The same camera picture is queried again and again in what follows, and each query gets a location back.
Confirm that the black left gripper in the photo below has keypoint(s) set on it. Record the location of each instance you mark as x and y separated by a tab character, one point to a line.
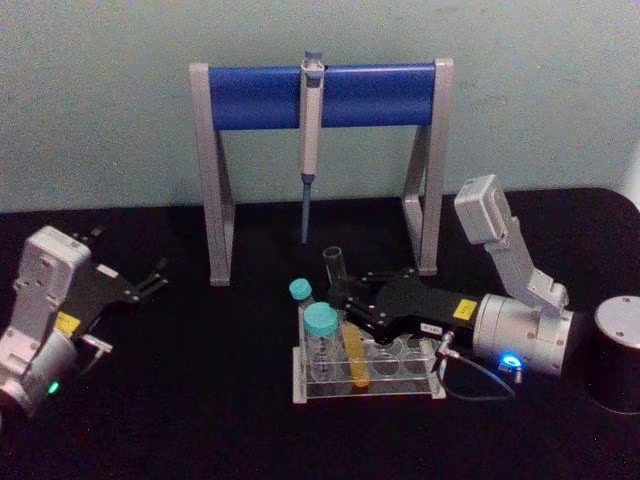
102	292

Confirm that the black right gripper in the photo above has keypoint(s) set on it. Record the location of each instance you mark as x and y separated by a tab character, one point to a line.
420	310

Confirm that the clear plastic tube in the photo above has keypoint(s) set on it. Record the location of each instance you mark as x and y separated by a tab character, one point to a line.
336	262

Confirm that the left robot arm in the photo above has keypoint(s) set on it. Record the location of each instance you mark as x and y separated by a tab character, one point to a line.
35	295

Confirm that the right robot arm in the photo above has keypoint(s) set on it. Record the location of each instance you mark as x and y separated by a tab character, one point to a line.
530	325

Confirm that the large teal capped tube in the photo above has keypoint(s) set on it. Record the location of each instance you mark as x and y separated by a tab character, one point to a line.
321	322

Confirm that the orange filled tube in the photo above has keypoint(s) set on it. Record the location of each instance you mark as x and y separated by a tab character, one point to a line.
356	360

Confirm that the small teal capped tube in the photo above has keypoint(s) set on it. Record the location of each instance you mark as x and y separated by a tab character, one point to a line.
300	290

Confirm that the clear tube rack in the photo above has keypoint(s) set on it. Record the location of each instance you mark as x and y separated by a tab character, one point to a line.
370	385

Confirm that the black table cloth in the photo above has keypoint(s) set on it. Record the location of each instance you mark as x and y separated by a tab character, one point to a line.
200	400

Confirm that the grey pipette with blue tip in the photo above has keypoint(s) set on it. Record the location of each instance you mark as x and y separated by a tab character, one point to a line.
310	130

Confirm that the grey stand with blue bar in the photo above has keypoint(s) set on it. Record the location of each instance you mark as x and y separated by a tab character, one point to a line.
320	97

